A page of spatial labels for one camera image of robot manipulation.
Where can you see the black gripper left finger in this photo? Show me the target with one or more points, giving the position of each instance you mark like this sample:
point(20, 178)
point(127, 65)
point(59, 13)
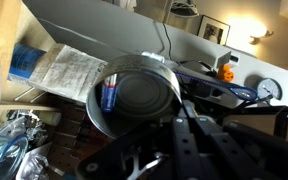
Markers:
point(126, 158)

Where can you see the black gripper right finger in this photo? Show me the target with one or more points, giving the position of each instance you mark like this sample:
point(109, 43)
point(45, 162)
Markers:
point(203, 150)

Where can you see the silver metal tin can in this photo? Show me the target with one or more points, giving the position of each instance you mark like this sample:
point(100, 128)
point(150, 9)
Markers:
point(147, 90)

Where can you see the blue battery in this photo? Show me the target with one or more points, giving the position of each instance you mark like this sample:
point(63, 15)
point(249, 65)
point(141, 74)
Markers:
point(108, 97)

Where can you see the framed picture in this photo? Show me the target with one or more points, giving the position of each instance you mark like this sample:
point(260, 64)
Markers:
point(213, 30)

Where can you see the round wall gauge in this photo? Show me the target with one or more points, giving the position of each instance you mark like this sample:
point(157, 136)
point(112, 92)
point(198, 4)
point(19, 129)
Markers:
point(269, 86)

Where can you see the white orange wall device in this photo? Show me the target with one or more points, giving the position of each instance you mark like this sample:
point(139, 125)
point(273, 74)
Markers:
point(225, 64)

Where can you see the wall lamp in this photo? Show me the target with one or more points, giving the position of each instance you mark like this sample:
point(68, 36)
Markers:
point(258, 35)

